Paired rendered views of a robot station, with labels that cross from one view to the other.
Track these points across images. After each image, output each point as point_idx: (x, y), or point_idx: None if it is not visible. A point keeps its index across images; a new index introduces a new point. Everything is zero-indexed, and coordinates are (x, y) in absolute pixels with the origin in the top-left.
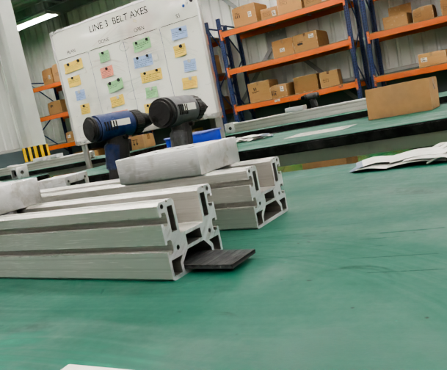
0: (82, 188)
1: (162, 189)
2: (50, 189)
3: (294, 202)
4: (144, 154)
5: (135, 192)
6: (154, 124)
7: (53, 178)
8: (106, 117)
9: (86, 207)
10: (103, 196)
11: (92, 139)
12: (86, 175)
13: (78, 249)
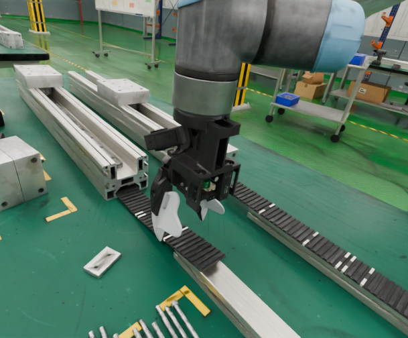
0: (66, 96)
1: (75, 74)
2: (63, 117)
3: (4, 96)
4: (48, 72)
5: (79, 77)
6: None
7: (9, 151)
8: None
9: (98, 77)
10: (84, 81)
11: None
12: None
13: None
